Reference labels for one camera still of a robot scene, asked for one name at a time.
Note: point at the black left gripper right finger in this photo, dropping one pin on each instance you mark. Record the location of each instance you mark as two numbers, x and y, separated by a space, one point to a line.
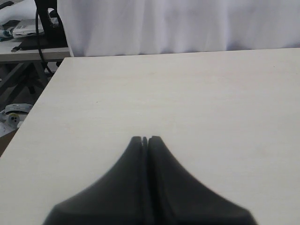
178 198

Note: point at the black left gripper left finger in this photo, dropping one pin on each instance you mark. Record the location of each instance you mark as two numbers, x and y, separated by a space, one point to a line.
120 197

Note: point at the white device on floor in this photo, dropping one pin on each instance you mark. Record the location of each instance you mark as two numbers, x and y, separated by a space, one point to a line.
14 114

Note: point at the grey side table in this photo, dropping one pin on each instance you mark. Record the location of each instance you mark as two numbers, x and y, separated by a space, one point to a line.
23 59

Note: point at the white backdrop curtain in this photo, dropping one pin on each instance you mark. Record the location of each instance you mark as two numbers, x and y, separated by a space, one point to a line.
132 27

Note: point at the papers on side table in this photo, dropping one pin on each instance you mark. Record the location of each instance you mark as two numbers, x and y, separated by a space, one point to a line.
17 29

